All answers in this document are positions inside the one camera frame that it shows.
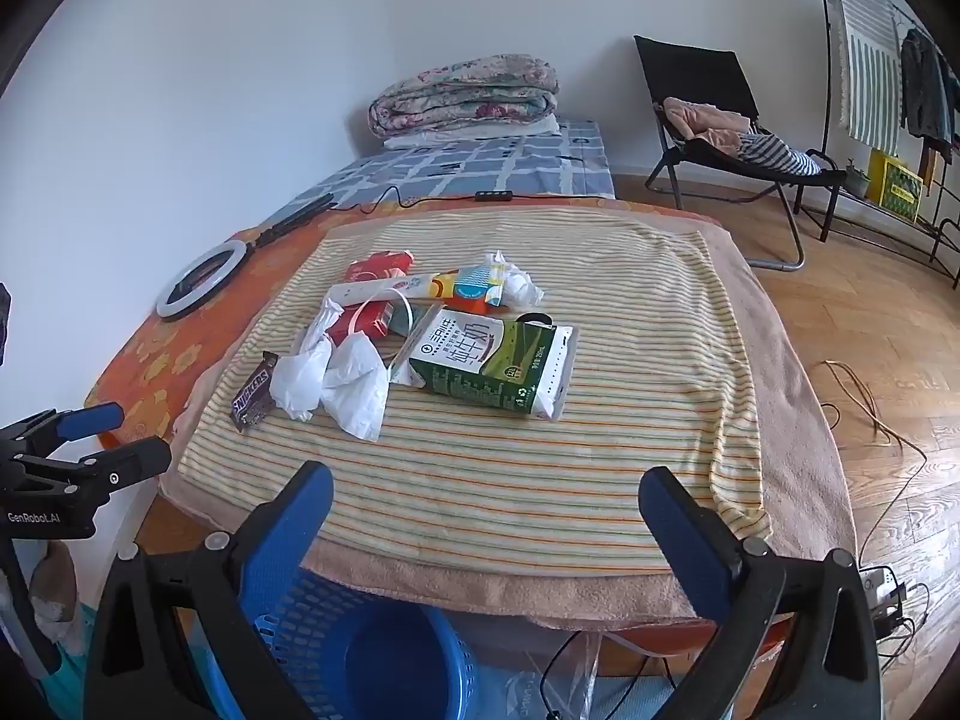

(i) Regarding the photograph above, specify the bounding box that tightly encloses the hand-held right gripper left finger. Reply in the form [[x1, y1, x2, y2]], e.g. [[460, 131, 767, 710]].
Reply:
[[82, 460, 335, 720]]

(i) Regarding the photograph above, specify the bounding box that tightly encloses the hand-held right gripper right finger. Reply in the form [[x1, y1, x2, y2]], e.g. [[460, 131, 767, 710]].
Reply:
[[637, 465, 884, 720]]

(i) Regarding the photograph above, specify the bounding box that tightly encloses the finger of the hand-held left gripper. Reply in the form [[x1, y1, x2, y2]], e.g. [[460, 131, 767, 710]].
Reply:
[[0, 403, 126, 458], [22, 436, 173, 500]]

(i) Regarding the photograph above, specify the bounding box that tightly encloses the brown chocolate bar wrapper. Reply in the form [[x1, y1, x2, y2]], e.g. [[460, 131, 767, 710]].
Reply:
[[229, 351, 280, 434]]

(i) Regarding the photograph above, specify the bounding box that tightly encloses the white plastic bag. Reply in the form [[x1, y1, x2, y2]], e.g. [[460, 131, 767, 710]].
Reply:
[[270, 298, 336, 422], [484, 250, 546, 310]]

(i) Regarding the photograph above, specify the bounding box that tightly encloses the blue plastic basket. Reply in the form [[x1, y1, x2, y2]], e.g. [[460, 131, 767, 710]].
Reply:
[[191, 566, 481, 720]]

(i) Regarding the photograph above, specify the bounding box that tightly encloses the white tissue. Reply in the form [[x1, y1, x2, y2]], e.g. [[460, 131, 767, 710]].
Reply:
[[321, 331, 391, 442]]

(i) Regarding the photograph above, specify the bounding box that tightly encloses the green milk carton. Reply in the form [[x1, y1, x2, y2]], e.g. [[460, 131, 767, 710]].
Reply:
[[391, 305, 580, 422]]

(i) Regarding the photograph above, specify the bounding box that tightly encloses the white plastic tube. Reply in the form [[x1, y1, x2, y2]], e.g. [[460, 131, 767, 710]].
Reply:
[[332, 274, 432, 308]]

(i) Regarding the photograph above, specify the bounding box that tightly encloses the red medicine box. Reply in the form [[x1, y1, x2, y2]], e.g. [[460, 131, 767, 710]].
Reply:
[[330, 250, 417, 340]]

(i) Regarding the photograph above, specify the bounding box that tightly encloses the colourful snack wrapper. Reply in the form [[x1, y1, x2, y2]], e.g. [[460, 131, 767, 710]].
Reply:
[[427, 264, 505, 310]]

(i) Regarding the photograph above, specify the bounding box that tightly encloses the orange floral bed sheet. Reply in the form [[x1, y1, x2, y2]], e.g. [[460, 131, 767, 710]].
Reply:
[[84, 193, 796, 680]]

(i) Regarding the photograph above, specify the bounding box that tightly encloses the striped yellow towel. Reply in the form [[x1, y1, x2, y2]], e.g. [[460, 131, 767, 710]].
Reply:
[[174, 206, 773, 578]]

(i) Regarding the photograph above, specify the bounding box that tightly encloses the clear plastic bag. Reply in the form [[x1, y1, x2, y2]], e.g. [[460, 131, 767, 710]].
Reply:
[[502, 634, 601, 720]]

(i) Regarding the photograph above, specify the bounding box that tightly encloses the white power strip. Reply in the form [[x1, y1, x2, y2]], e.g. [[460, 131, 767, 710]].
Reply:
[[859, 566, 908, 608]]

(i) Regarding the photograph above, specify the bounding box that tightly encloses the black tripod stand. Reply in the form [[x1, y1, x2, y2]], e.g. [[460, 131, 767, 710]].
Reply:
[[251, 193, 336, 248]]

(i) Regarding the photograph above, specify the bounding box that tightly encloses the striped grey cloth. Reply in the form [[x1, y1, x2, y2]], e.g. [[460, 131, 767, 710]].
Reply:
[[739, 131, 822, 177]]

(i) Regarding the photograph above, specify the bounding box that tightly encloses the blue plaid bed sheet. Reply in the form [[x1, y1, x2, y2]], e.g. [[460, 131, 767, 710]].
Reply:
[[281, 118, 617, 212]]

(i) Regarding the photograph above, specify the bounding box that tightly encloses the black clothes rack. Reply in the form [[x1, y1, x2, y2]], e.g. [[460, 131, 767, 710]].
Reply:
[[810, 0, 960, 278]]

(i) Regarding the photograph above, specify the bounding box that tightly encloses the pink cloth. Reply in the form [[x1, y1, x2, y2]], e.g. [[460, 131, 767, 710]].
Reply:
[[660, 97, 758, 149]]

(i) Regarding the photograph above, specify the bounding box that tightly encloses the black folding chair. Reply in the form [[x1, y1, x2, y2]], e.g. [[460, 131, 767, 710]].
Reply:
[[634, 35, 848, 271]]

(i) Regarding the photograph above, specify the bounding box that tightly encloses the folded floral quilt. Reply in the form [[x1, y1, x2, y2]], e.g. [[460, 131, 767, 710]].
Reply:
[[367, 54, 562, 140]]

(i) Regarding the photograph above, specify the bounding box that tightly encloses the hanging green striped towel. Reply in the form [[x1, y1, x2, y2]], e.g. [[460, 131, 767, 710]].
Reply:
[[825, 0, 901, 155]]

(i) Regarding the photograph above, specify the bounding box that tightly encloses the hanging dark jacket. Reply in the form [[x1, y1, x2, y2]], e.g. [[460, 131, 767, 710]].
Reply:
[[898, 28, 957, 143]]

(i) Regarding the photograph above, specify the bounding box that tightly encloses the white ring light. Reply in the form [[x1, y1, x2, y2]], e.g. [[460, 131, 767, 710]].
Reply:
[[156, 240, 250, 322]]

